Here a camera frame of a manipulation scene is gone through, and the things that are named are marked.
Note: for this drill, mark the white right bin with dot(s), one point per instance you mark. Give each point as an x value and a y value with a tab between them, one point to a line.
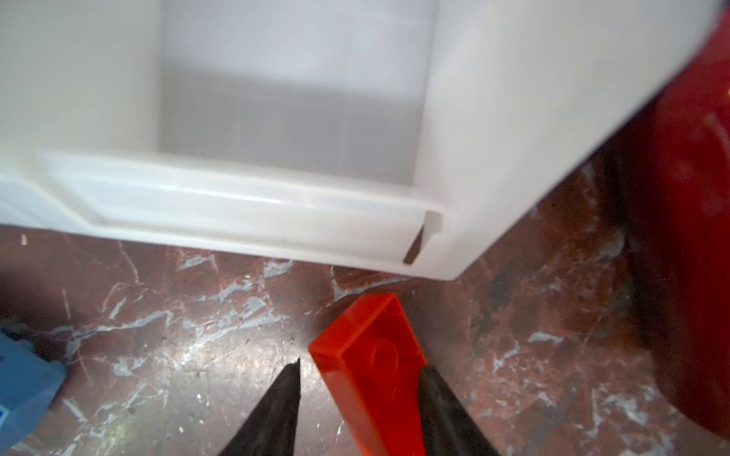
398	136

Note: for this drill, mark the red lego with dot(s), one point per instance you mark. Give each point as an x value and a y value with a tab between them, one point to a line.
369	359

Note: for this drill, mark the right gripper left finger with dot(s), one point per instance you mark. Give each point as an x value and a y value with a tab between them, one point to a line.
271	428

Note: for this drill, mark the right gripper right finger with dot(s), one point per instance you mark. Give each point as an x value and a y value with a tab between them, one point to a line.
447	428

